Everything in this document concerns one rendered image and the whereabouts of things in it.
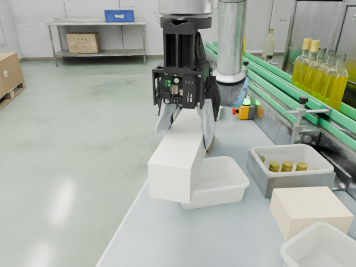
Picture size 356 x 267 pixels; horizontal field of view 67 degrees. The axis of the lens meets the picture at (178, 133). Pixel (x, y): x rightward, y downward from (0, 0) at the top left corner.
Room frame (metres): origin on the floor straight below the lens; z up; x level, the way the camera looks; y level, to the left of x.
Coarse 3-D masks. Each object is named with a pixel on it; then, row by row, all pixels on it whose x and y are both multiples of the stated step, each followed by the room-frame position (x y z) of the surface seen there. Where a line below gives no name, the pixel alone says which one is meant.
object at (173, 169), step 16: (192, 112) 0.50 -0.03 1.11; (176, 128) 0.43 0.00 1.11; (192, 128) 0.43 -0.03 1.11; (160, 144) 0.37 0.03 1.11; (176, 144) 0.37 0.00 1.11; (192, 144) 0.37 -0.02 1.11; (160, 160) 0.32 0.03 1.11; (176, 160) 0.32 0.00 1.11; (192, 160) 0.32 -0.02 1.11; (160, 176) 0.31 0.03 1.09; (176, 176) 0.31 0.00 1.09; (192, 176) 0.32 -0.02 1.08; (160, 192) 0.31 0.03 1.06; (176, 192) 0.31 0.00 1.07; (192, 192) 0.32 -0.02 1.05
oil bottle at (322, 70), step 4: (324, 64) 1.03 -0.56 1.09; (328, 64) 1.02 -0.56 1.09; (320, 68) 1.03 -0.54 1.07; (324, 68) 1.01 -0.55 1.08; (328, 68) 1.00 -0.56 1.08; (320, 72) 1.03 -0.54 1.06; (324, 72) 1.00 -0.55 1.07; (316, 76) 1.04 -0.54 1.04; (320, 76) 1.02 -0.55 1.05; (324, 76) 1.00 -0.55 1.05; (316, 80) 1.04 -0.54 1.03; (320, 80) 1.01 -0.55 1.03; (316, 84) 1.03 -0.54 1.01; (320, 84) 1.01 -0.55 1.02; (316, 88) 1.02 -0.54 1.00; (320, 88) 1.00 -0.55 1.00; (312, 92) 1.05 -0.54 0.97; (316, 92) 1.02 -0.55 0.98; (320, 92) 1.00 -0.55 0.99; (316, 96) 1.01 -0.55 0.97; (320, 96) 1.00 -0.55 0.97
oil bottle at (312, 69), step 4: (316, 60) 1.08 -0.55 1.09; (312, 64) 1.09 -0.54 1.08; (316, 64) 1.06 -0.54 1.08; (320, 64) 1.06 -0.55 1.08; (308, 68) 1.10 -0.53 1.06; (312, 68) 1.08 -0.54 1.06; (316, 68) 1.06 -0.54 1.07; (308, 72) 1.10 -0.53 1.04; (312, 72) 1.07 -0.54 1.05; (316, 72) 1.05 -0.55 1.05; (308, 76) 1.09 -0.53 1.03; (312, 76) 1.06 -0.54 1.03; (308, 80) 1.08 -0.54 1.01; (312, 80) 1.06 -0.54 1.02; (308, 84) 1.08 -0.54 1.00; (312, 84) 1.06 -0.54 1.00; (304, 88) 1.10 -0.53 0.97; (308, 88) 1.07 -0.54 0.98; (312, 88) 1.05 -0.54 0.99; (308, 92) 1.07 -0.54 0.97
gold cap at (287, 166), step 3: (285, 162) 0.78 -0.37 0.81; (288, 162) 0.78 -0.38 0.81; (291, 162) 0.78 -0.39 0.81; (282, 165) 0.77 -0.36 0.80; (285, 165) 0.76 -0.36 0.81; (288, 165) 0.76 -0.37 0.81; (291, 165) 0.76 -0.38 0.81; (282, 168) 0.77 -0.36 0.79; (285, 168) 0.76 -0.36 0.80; (288, 168) 0.76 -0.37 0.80; (291, 168) 0.76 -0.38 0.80; (282, 171) 0.77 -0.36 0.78; (285, 171) 0.76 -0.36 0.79; (288, 171) 0.76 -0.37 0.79; (291, 171) 0.76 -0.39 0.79
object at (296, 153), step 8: (296, 144) 0.85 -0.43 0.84; (304, 144) 0.85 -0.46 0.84; (256, 152) 0.83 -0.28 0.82; (264, 152) 0.83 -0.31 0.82; (272, 152) 0.83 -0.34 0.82; (280, 152) 0.84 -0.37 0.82; (288, 152) 0.84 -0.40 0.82; (296, 152) 0.84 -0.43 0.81; (304, 152) 0.84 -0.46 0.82; (312, 152) 0.81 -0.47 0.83; (256, 160) 0.76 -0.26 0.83; (272, 160) 0.83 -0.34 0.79; (280, 160) 0.83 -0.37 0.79; (288, 160) 0.84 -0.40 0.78; (296, 160) 0.84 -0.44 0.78; (304, 160) 0.83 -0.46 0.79; (312, 160) 0.80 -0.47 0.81; (320, 160) 0.76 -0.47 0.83; (264, 168) 0.70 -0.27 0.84; (280, 168) 0.80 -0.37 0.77; (312, 168) 0.78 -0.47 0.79; (320, 168) 0.75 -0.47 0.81; (328, 168) 0.71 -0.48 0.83; (272, 176) 0.68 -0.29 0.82
